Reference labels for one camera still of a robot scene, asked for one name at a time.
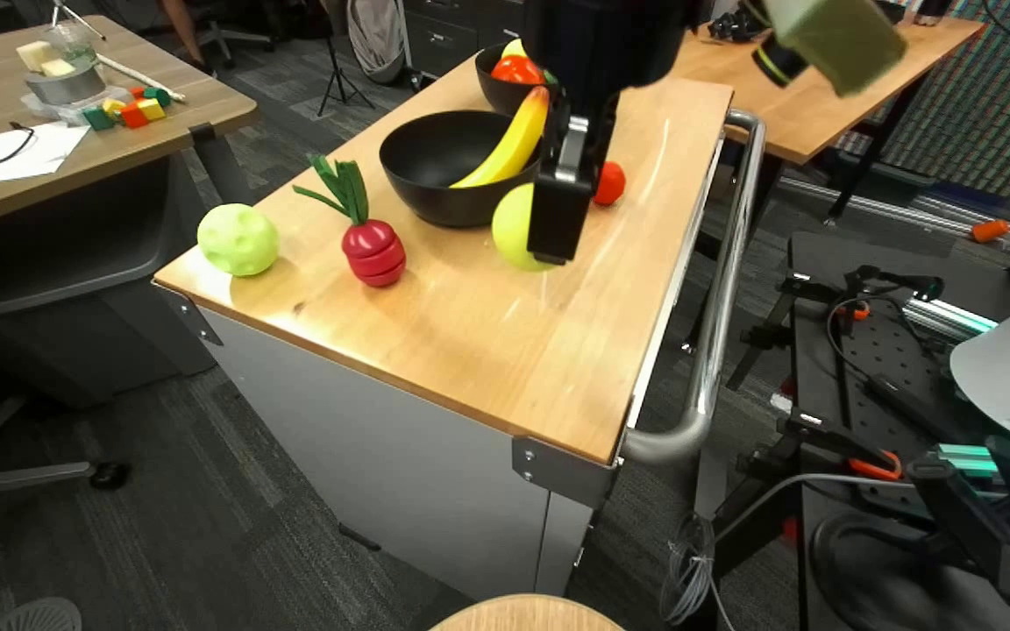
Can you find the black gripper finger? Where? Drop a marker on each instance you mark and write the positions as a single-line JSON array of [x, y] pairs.
[[561, 188]]

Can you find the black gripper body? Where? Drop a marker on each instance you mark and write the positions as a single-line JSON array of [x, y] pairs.
[[598, 51]]

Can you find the yellow-green toy lemon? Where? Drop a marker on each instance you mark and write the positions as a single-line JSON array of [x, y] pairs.
[[510, 230]]

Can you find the red toy strawberry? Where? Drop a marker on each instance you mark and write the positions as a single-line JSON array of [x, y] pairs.
[[612, 183]]

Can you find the yellow toy banana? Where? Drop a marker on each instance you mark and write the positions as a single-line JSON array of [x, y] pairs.
[[516, 143]]

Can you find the red toy radish green leaves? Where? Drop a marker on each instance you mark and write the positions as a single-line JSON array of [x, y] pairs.
[[370, 247]]

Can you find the light green dimpled toy ball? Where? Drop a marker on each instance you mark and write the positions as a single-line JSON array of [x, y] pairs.
[[240, 238]]

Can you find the black bowl far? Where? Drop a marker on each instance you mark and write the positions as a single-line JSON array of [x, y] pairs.
[[500, 96]]

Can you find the black bowl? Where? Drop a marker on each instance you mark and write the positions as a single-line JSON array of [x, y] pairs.
[[430, 155], [500, 96]]

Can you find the black bowl near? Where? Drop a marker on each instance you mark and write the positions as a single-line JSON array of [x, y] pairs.
[[430, 155]]

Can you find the orange toy tomato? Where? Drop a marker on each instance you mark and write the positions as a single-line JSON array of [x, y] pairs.
[[516, 72]]

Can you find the yellow toy ball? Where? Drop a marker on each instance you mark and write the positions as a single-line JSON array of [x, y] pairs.
[[515, 45]]

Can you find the wooden side table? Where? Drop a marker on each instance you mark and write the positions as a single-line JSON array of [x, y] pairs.
[[808, 73]]

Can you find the white cart cabinet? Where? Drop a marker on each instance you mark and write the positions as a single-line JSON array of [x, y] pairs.
[[427, 486]]

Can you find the orange clamp tool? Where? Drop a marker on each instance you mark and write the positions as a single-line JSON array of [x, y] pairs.
[[883, 467]]

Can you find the round wooden stool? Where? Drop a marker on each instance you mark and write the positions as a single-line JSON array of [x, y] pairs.
[[526, 610]]

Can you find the colourful toy blocks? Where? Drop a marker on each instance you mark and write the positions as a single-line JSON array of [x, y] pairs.
[[143, 105]]

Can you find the clear plastic container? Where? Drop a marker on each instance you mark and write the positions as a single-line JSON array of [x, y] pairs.
[[60, 69]]

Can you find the white paper sheet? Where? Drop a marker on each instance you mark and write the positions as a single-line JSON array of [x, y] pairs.
[[33, 152]]

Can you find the metal cart handle bar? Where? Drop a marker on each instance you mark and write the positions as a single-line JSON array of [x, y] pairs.
[[696, 422]]

